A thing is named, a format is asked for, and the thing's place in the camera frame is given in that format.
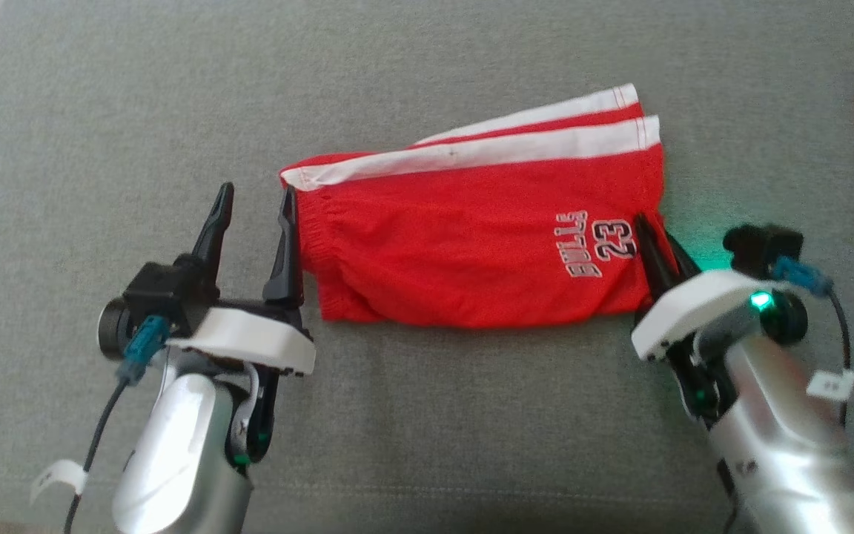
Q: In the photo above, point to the red Bulls 23 shorts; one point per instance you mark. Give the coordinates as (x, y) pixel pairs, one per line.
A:
(457, 245)

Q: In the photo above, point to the yellow and grey sofa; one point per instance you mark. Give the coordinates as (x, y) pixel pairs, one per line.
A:
(397, 445)

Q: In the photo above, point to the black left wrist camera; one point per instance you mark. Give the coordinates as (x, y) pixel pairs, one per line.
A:
(164, 293)

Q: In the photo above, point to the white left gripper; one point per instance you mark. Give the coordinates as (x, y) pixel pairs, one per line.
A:
(256, 337)

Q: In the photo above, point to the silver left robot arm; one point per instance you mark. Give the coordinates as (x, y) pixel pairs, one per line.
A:
(182, 460)

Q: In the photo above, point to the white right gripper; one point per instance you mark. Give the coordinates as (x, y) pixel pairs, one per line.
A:
(701, 308)

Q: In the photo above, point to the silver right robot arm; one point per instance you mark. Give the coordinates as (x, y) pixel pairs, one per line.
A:
(783, 445)

